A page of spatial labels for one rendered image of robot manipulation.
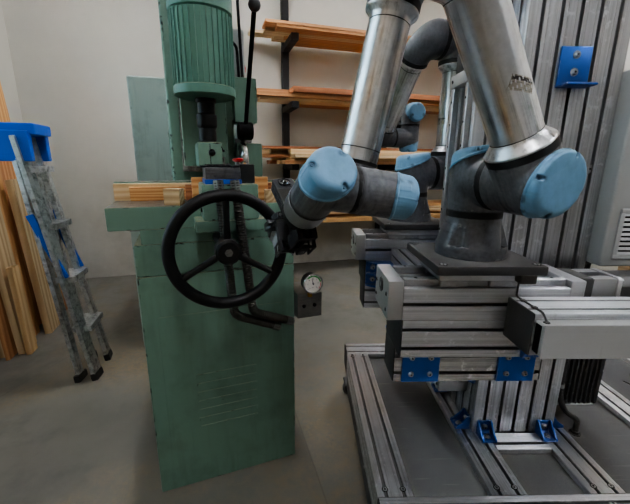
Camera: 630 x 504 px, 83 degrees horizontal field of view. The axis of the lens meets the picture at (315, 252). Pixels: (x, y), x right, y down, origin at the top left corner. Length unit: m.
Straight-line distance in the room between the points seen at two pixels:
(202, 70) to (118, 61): 2.51
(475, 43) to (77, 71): 3.29
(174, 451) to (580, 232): 1.32
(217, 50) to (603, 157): 1.04
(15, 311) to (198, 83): 1.74
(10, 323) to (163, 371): 1.43
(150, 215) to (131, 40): 2.71
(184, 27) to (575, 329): 1.14
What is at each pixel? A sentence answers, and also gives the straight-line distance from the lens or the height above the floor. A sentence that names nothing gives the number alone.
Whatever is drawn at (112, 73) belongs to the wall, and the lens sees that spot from 3.60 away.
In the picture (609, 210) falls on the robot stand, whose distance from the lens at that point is 1.15.
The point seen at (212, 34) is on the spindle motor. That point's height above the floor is 1.35.
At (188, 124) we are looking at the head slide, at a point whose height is 1.13.
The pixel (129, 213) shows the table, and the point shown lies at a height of 0.88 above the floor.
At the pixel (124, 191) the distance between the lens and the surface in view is 1.20.
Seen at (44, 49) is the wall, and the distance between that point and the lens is 3.74.
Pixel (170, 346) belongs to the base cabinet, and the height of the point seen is 0.50.
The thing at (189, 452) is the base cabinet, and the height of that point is 0.12.
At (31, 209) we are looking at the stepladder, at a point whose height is 0.81.
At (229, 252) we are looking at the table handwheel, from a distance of 0.85.
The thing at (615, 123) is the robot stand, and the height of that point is 1.11.
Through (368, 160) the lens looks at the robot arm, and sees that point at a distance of 0.68.
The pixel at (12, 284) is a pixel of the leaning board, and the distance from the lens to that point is 2.39.
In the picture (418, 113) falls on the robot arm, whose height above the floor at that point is 1.21.
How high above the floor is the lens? 1.02
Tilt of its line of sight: 14 degrees down
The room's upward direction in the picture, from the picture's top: straight up
